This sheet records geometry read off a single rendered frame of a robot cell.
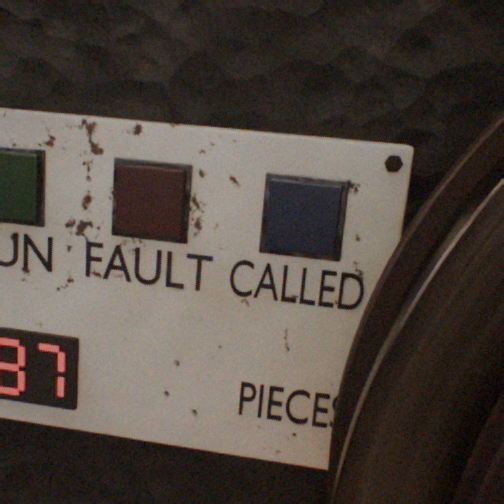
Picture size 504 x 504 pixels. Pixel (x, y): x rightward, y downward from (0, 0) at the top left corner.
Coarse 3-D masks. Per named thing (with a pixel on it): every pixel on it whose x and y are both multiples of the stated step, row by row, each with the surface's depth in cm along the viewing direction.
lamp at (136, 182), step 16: (128, 176) 32; (144, 176) 32; (160, 176) 32; (176, 176) 31; (128, 192) 32; (144, 192) 32; (160, 192) 32; (176, 192) 32; (128, 208) 32; (144, 208) 32; (160, 208) 32; (176, 208) 32; (128, 224) 32; (144, 224) 32; (160, 224) 32; (176, 224) 32
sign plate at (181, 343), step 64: (0, 128) 33; (64, 128) 32; (128, 128) 32; (192, 128) 31; (64, 192) 33; (192, 192) 32; (256, 192) 31; (384, 192) 30; (0, 256) 34; (64, 256) 34; (128, 256) 33; (192, 256) 33; (256, 256) 32; (320, 256) 31; (384, 256) 31; (0, 320) 35; (64, 320) 35; (128, 320) 34; (192, 320) 33; (256, 320) 33; (320, 320) 32; (0, 384) 36; (64, 384) 35; (128, 384) 35; (192, 384) 34; (256, 384) 34; (320, 384) 33; (256, 448) 34; (320, 448) 34
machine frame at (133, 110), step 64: (0, 0) 33; (64, 0) 33; (128, 0) 32; (192, 0) 32; (256, 0) 31; (320, 0) 31; (384, 0) 31; (448, 0) 30; (0, 64) 34; (64, 64) 34; (128, 64) 33; (192, 64) 33; (256, 64) 32; (320, 64) 32; (384, 64) 31; (448, 64) 31; (256, 128) 33; (320, 128) 32; (384, 128) 32; (448, 128) 31; (0, 448) 39; (64, 448) 39; (128, 448) 38; (192, 448) 37
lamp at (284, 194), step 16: (272, 192) 31; (288, 192) 31; (304, 192) 31; (320, 192) 30; (336, 192) 30; (272, 208) 31; (288, 208) 31; (304, 208) 31; (320, 208) 31; (336, 208) 30; (272, 224) 31; (288, 224) 31; (304, 224) 31; (320, 224) 31; (336, 224) 31; (272, 240) 31; (288, 240) 31; (304, 240) 31; (320, 240) 31; (336, 240) 31
